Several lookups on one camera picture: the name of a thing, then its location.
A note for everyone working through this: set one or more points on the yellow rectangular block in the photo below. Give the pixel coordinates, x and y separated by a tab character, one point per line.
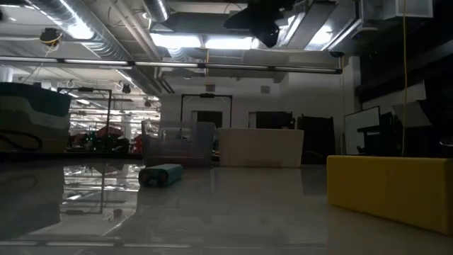
389	187

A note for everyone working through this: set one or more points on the ceiling light panel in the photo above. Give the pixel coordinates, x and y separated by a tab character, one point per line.
198	42

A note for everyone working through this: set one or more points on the horizontal rig beam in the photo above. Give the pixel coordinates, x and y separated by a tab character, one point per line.
166	64

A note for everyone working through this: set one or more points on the black cabinet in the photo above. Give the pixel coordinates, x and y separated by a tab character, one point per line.
316	140

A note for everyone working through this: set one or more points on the whiteboard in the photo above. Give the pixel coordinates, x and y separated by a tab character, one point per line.
361	131

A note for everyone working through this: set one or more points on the grey plastic bin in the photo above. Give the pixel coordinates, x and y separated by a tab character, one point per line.
177	152

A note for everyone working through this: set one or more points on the teal rectangular block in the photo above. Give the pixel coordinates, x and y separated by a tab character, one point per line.
164	174

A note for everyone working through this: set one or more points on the teal stacked bin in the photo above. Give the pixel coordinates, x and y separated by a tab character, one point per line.
42	101

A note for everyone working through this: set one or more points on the yellow stacked bin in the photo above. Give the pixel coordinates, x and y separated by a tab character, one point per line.
53	140

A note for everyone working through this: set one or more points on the black gantry frame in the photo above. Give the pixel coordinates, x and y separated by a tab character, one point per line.
207	95
109	117

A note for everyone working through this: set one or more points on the dark wall screen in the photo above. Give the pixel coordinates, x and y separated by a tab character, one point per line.
274	120

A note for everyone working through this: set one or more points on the silver ceiling duct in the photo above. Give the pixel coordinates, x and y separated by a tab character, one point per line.
99	39

